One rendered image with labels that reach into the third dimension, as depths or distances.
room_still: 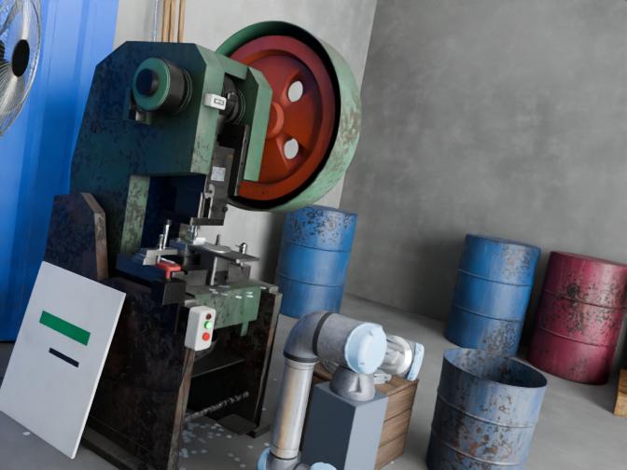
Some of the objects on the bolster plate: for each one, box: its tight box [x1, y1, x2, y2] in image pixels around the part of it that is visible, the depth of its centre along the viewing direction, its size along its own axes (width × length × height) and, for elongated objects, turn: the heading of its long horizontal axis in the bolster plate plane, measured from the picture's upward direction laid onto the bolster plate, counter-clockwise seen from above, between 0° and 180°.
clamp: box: [132, 234, 177, 265], centre depth 197 cm, size 6×17×10 cm, turn 91°
